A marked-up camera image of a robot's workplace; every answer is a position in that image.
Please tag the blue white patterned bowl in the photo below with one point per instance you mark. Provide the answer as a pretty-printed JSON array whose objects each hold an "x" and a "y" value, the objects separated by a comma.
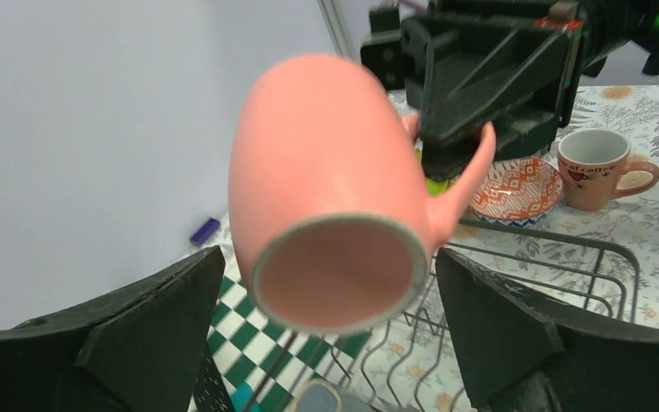
[{"x": 518, "y": 193}]

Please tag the lime green plate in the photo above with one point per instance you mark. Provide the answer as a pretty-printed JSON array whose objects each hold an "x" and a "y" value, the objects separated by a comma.
[{"x": 434, "y": 187}]

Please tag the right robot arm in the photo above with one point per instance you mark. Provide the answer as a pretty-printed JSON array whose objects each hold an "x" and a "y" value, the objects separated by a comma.
[{"x": 440, "y": 162}]

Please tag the purple toy brick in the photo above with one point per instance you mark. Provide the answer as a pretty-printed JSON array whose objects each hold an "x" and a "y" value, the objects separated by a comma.
[{"x": 205, "y": 232}]

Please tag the teal block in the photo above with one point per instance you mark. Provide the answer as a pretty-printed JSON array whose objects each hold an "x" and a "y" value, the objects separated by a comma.
[{"x": 244, "y": 399}]

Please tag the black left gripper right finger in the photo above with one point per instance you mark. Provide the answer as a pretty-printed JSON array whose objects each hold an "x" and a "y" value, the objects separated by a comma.
[{"x": 615, "y": 368}]

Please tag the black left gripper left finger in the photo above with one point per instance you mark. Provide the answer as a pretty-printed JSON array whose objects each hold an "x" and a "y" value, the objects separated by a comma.
[{"x": 137, "y": 348}]

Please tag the black wire dish rack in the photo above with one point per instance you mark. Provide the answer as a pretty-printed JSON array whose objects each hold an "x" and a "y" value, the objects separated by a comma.
[{"x": 512, "y": 336}]

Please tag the black microphone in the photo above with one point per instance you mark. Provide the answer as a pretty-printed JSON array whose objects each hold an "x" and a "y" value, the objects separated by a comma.
[{"x": 210, "y": 393}]

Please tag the small pink mug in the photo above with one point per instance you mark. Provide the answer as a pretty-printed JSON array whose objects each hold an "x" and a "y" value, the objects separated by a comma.
[{"x": 592, "y": 163}]

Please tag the green white chessboard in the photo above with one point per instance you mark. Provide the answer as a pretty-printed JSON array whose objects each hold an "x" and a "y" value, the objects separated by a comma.
[{"x": 247, "y": 348}]

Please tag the grey blue mug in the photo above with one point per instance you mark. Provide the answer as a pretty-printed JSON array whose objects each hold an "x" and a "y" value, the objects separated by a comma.
[{"x": 319, "y": 395}]

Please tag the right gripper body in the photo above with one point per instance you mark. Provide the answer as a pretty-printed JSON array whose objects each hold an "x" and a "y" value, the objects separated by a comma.
[{"x": 605, "y": 27}]

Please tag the large pink mug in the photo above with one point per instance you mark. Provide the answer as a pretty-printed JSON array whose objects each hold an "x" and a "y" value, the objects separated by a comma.
[{"x": 332, "y": 225}]

